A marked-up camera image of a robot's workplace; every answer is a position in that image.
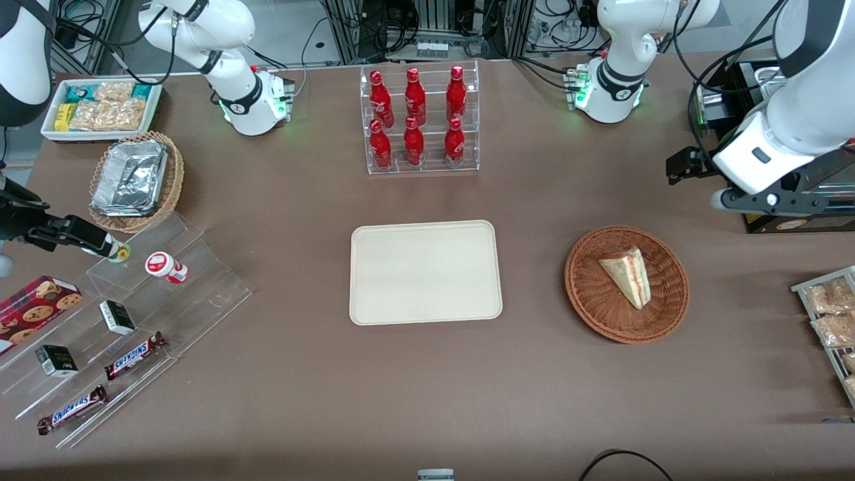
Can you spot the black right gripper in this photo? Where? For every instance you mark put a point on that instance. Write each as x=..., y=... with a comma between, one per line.
x=15, y=224

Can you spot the triangular sandwich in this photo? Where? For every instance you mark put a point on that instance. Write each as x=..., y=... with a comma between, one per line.
x=628, y=275

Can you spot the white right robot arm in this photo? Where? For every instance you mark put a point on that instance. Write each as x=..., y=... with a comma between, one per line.
x=242, y=100

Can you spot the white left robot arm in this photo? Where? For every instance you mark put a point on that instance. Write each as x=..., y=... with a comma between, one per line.
x=621, y=73

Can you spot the oval tan wicker basket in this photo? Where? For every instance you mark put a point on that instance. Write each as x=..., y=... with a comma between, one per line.
x=175, y=180

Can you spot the round brown wicker basket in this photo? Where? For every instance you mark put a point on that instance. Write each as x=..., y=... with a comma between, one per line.
x=594, y=294

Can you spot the tray of packaged crackers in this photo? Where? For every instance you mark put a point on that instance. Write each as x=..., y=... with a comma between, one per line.
x=801, y=288

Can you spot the beige plastic tray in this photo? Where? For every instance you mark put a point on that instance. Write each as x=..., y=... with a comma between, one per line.
x=425, y=272

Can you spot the green lid yogurt cup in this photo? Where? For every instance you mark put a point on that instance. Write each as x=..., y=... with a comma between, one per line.
x=121, y=252

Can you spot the red tartan cookie box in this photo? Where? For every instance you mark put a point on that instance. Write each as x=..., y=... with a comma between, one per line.
x=33, y=307

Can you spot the stacked aluminium foil containers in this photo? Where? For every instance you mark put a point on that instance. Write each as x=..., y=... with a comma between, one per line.
x=130, y=177

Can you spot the small black box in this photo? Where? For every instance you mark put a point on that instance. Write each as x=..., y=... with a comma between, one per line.
x=117, y=318
x=57, y=361

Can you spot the red lid yogurt cup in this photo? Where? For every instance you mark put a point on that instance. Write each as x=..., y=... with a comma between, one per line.
x=161, y=266

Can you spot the white rectangular snack bin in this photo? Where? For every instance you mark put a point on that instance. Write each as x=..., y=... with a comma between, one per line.
x=50, y=132

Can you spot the black hot food warmer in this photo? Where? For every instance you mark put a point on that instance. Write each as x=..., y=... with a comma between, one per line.
x=801, y=224

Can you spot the yellow snack packet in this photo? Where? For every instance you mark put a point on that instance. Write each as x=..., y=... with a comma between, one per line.
x=63, y=117

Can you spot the clear cracker snack bag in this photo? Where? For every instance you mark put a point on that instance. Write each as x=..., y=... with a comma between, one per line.
x=110, y=115
x=836, y=330
x=115, y=90
x=828, y=297
x=851, y=386
x=849, y=362

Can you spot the Snickers chocolate bar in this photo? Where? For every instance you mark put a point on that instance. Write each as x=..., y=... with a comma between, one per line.
x=135, y=355
x=72, y=409

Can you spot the teal snack packet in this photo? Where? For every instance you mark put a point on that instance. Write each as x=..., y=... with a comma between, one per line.
x=81, y=92
x=141, y=91

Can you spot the clear acrylic step shelf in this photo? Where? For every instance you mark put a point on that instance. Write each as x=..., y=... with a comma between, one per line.
x=207, y=294

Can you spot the red cola bottle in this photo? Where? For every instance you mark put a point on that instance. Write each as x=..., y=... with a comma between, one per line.
x=413, y=144
x=456, y=93
x=381, y=99
x=454, y=143
x=381, y=147
x=415, y=97

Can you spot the clear acrylic bottle rack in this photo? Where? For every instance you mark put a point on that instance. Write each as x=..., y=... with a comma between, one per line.
x=434, y=164

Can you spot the white power strip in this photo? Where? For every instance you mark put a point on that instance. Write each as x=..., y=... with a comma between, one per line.
x=433, y=49

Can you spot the small grey device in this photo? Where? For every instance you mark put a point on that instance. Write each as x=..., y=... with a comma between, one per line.
x=435, y=475

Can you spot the aluminium frame rack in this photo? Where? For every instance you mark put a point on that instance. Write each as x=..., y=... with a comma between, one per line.
x=347, y=27

